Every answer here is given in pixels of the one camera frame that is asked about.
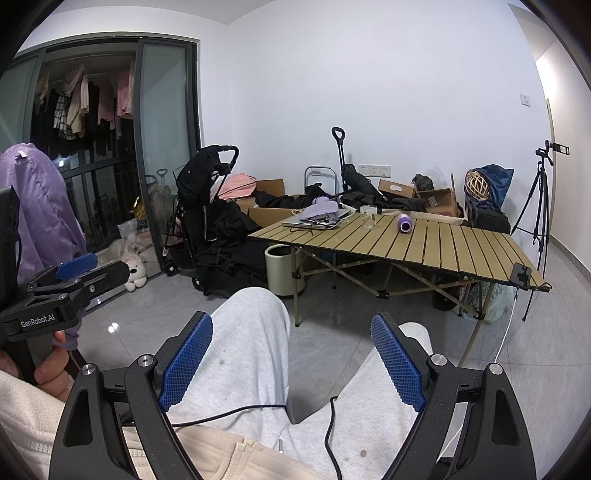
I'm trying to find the silver laptop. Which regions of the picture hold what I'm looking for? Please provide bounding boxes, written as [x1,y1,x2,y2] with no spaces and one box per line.
[281,209,354,230]

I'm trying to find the purple jacket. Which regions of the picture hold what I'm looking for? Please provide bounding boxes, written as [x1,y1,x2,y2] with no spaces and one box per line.
[0,143,89,354]

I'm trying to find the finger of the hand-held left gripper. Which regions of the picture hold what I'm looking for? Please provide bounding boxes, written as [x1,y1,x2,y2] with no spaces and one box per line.
[28,252,99,291]
[30,260,132,302]

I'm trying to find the person's left forearm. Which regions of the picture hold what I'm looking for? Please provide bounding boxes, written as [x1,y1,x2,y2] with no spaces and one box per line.
[0,369,70,467]

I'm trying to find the purple cloth on laptop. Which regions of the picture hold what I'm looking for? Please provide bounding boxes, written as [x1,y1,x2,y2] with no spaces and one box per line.
[295,200,343,221]

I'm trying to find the white plush toy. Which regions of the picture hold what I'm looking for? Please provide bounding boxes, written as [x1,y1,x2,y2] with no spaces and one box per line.
[108,233,148,292]

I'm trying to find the cardboard box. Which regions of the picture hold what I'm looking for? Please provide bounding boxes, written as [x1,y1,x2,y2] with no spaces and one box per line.
[235,179,289,213]
[378,179,416,200]
[416,174,462,217]

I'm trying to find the grey sweatpants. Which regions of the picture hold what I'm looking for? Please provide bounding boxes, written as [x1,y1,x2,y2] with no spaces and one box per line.
[165,287,465,480]

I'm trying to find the pile of black clothes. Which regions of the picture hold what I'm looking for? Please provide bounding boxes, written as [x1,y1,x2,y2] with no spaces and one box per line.
[254,182,356,209]

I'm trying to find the white cable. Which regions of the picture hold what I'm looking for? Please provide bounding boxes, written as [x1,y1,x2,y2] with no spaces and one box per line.
[445,286,525,444]

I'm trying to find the black stroller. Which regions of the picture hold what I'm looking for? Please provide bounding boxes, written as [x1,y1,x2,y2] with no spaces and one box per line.
[163,145,266,296]

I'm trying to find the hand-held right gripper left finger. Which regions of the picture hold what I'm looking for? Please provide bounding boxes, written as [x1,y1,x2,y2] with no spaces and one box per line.
[48,311,214,480]

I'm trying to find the plastic bag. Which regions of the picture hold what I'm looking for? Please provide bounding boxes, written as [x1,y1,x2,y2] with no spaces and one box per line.
[462,281,515,324]

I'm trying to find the black cable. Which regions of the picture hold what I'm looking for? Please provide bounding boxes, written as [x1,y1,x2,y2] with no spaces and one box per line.
[168,394,345,480]

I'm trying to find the phone holder on tripod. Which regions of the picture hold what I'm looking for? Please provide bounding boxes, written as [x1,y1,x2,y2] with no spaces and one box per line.
[536,140,571,158]

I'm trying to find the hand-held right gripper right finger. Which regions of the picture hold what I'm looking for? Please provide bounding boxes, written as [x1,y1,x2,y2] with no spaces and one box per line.
[370,312,539,480]

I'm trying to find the sliding glass door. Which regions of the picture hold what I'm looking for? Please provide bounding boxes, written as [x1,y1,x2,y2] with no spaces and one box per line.
[136,39,204,273]

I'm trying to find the woven rattan ball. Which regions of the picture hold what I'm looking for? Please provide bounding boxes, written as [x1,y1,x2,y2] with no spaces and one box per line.
[464,170,491,201]

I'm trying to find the black suitcase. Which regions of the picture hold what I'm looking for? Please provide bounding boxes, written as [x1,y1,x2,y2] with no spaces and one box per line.
[466,203,512,235]

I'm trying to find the blue backpack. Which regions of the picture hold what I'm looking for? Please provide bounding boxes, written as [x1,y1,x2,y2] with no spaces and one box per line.
[466,164,515,214]

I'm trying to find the black folded wagon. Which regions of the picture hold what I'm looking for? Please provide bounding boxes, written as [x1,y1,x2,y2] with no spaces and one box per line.
[331,126,386,204]

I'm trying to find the pink cloth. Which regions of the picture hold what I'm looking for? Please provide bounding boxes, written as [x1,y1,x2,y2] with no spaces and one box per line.
[217,173,258,200]

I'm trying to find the folding slatted table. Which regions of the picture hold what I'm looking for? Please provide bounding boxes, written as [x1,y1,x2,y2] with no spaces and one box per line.
[247,211,546,328]

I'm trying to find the black phone on clamp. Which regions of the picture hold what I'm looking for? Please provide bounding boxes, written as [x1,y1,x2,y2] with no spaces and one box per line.
[510,262,532,291]

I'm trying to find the cream trash bin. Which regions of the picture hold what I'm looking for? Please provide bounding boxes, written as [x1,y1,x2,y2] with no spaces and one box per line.
[264,244,305,297]

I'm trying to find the black tripod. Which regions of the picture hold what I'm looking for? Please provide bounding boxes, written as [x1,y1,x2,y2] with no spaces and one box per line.
[510,148,555,322]

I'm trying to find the row of hanging clothes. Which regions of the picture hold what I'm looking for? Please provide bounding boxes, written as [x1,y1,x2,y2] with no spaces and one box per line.
[32,60,137,141]

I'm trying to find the person's left hand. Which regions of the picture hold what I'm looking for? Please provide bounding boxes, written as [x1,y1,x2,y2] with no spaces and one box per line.
[0,330,77,402]

